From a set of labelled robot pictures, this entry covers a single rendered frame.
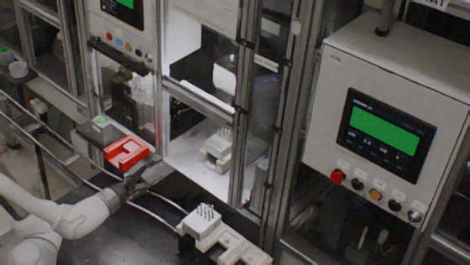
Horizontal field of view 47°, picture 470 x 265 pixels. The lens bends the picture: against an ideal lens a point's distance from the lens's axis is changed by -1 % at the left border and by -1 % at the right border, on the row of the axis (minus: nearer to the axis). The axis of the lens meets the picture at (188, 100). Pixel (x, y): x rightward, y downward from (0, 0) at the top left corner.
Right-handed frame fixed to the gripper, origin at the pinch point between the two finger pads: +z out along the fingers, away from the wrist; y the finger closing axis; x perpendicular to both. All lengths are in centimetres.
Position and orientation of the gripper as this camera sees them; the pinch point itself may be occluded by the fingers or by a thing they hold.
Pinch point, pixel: (155, 168)
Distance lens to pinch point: 205.3
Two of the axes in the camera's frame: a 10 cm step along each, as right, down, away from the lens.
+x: -7.2, -4.2, 5.5
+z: 6.9, -4.3, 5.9
